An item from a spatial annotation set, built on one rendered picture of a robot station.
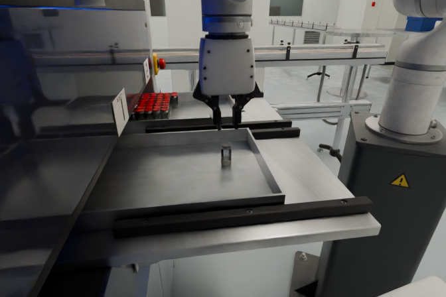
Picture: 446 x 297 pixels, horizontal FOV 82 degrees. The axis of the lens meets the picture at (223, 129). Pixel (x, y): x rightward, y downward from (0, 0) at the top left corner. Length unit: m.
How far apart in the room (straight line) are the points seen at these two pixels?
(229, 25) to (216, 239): 0.32
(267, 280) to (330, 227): 1.03
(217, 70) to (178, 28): 1.85
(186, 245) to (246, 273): 1.08
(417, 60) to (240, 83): 0.49
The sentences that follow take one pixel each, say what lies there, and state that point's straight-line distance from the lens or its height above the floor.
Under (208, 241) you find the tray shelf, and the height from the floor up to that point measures 0.88.
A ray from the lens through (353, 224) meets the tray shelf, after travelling 0.47.
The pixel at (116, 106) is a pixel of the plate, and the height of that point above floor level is 1.04.
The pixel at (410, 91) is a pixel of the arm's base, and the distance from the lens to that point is 0.83.
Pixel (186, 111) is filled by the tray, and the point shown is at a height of 0.88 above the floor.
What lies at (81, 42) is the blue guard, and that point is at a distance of 0.35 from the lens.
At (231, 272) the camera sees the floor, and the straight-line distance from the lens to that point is 1.46.
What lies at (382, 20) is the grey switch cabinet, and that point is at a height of 0.99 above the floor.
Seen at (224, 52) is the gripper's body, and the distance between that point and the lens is 0.45.
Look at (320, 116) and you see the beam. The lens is 2.09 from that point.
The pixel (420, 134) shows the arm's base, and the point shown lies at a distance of 0.88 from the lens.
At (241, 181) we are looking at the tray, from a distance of 0.50.
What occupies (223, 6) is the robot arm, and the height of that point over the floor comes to 1.18.
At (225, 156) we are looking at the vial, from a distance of 0.53.
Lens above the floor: 1.18
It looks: 25 degrees down
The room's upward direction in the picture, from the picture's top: straight up
